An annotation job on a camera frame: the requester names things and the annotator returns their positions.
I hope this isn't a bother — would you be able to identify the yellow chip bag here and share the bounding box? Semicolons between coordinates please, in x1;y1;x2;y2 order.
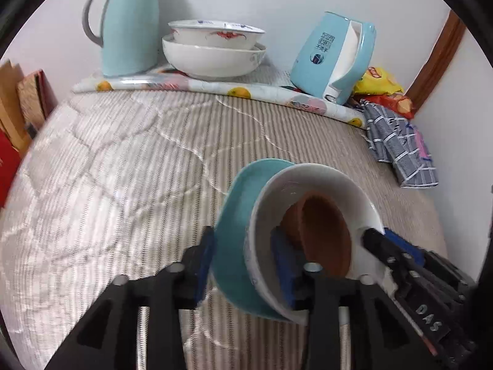
352;65;404;95

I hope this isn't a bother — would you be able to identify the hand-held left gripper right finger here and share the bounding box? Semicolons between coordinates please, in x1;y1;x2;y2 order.
270;229;443;370

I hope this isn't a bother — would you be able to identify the pink plastic packet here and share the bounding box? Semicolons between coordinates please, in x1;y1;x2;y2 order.
413;125;433;162

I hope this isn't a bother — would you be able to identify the light blue square plate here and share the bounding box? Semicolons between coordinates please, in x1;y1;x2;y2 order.
214;158;297;321

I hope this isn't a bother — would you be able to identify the patterned brown box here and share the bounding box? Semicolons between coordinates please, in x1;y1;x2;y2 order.
17;69;58;130

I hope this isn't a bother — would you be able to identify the light blue thermos jug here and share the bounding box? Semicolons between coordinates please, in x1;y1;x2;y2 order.
83;0;161;78

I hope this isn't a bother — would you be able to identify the white bowl red bat print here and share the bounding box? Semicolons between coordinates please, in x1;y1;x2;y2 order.
168;19;266;51

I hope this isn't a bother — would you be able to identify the grey checked cloth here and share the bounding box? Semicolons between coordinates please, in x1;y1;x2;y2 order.
360;104;440;189

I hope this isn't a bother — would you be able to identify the wooden door frame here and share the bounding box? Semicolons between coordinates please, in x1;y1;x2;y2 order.
406;10;467;110

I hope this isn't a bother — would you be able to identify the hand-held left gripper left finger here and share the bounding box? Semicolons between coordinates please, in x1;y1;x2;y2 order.
44;225;216;370

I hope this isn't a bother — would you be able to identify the fruit print table cover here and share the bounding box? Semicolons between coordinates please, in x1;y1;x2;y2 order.
71;64;366;129

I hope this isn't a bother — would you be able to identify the white bowl grey swirl print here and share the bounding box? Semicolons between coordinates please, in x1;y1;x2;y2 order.
162;34;267;80

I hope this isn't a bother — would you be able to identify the striped quilted bed cover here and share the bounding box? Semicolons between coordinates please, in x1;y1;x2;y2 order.
0;88;449;370

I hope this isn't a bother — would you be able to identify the red chip bag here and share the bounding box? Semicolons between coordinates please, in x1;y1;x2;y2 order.
360;93;417;120

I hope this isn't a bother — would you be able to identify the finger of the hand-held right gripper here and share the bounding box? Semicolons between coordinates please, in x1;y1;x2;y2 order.
364;229;414;290
385;228;474;305

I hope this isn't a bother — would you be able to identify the light blue electric kettle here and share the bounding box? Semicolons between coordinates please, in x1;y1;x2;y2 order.
290;11;377;105

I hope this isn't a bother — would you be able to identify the plain white bowl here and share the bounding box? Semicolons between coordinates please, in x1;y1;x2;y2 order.
244;163;386;324

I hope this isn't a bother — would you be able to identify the red box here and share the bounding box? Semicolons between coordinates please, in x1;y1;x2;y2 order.
0;129;22;207

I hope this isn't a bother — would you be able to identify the brown bowl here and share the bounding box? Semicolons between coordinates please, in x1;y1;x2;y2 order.
279;194;353;278

